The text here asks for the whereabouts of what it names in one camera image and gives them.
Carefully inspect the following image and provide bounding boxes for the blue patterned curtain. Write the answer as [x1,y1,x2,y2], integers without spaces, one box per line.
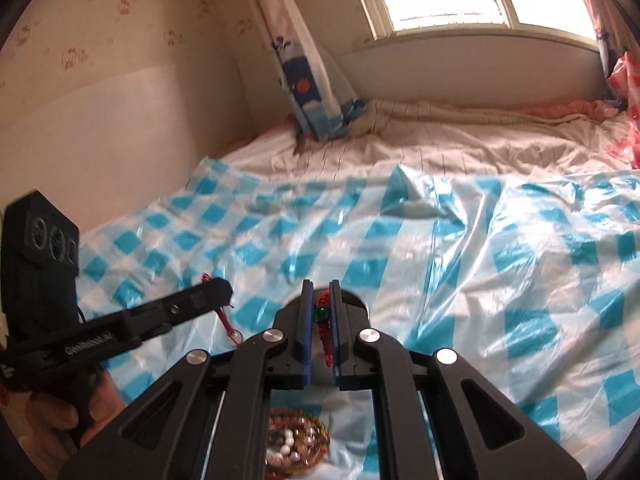
[235,0,369,142]

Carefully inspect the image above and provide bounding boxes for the red braided bracelet green bead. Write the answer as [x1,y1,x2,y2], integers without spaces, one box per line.
[312,287,334,368]

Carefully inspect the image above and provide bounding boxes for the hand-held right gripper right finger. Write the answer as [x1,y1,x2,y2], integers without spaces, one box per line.
[328,278,587,480]

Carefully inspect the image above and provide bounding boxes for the red white plastic bag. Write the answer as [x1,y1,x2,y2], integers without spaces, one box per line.
[602,52,640,171]

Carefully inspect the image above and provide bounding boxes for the pink patterned curtain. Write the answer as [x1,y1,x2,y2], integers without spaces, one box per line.
[570,0,627,92]

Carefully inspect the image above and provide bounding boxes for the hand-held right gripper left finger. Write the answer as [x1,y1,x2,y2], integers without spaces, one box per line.
[59,279,315,480]

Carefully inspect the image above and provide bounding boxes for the pink cloth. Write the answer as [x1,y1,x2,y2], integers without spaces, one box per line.
[520,98,626,122]

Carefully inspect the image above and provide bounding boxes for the person's left hand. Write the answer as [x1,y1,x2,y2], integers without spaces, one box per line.
[12,369,127,478]

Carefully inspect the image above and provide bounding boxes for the thin red cord bracelet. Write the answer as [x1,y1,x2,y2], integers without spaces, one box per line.
[201,273,241,347]

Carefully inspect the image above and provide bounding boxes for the blue checkered plastic sheet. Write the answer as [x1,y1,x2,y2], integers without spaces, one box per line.
[75,156,640,480]

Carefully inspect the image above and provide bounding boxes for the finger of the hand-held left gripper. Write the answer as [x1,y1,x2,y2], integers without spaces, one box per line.
[117,279,234,346]

